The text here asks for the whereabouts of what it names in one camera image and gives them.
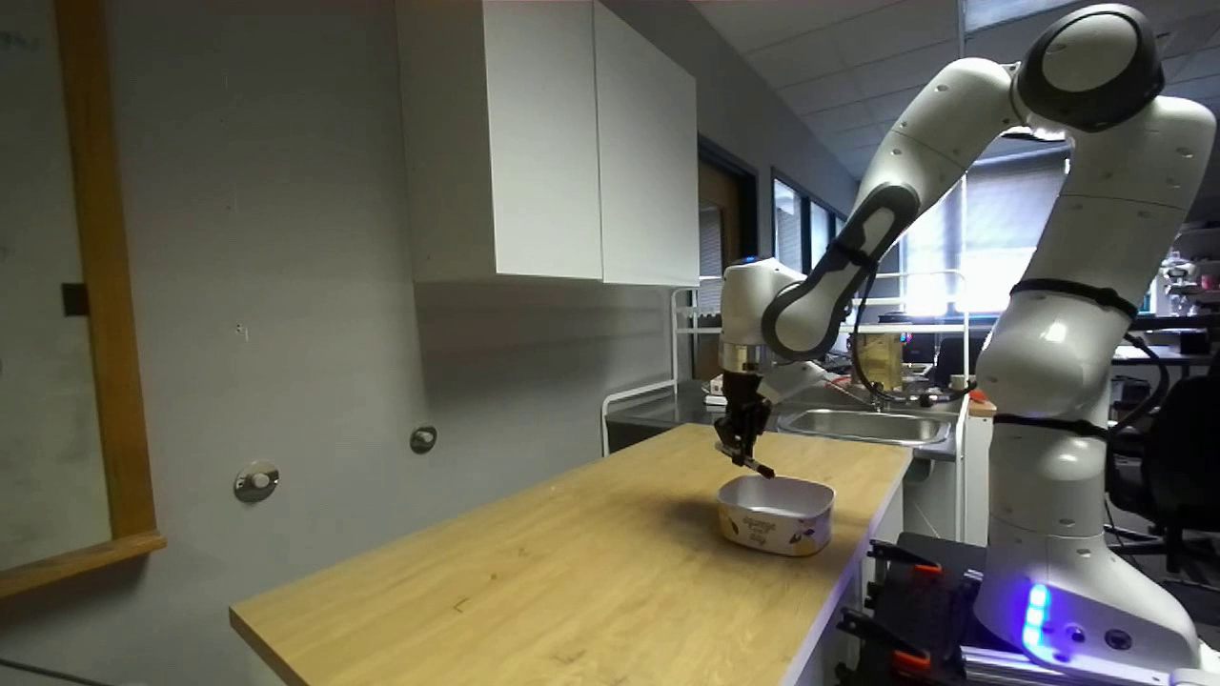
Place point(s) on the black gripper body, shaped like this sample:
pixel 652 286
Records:
pixel 744 405

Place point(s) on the black Expo dry-erase marker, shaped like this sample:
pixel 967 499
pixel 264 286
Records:
pixel 762 471

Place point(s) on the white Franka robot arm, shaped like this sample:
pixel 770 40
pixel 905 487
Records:
pixel 1081 346

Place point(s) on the white oval bowl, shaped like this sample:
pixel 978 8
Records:
pixel 774 520

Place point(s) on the white metal rack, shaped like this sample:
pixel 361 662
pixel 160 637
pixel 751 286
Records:
pixel 635 389

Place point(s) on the grey metal tray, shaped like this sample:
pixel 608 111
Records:
pixel 861 423

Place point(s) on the brown paper bag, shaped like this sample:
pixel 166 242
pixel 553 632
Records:
pixel 879 361

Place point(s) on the black clamp orange tip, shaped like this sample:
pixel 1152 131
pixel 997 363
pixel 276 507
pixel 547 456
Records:
pixel 908 558
pixel 888 646

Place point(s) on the dark door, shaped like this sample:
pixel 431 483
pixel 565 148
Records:
pixel 727 212

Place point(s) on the black office chair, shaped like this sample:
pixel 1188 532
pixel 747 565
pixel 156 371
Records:
pixel 1188 471

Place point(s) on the wood-framed whiteboard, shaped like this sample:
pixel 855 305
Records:
pixel 109 318

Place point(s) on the small black whiteboard clip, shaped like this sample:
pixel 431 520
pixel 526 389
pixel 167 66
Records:
pixel 75 297

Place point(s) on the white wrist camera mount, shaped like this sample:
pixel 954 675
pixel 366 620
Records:
pixel 793 384

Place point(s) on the round metal wall fixture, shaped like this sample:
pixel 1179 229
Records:
pixel 256 483
pixel 425 438

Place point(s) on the white wall cabinet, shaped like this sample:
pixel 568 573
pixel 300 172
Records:
pixel 547 139

